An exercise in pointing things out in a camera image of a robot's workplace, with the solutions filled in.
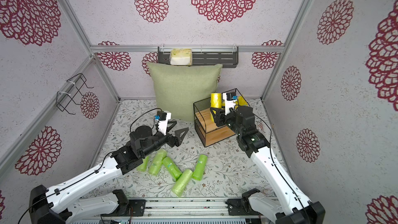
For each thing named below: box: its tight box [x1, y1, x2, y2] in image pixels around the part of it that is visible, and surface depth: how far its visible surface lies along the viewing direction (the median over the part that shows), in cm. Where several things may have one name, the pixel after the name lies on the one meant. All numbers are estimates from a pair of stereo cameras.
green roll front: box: [172, 168, 194, 198], surface depth 81 cm
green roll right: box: [192, 154, 208, 181], surface depth 86 cm
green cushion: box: [146, 62, 223, 122], surface depth 88 cm
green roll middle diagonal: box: [161, 156, 183, 182], surface depth 85 cm
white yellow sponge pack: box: [169, 48, 193, 66], surface depth 92 cm
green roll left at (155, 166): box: [148, 148, 167, 176], surface depth 85 cm
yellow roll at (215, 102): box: [210, 92, 222, 122], surface depth 69 cm
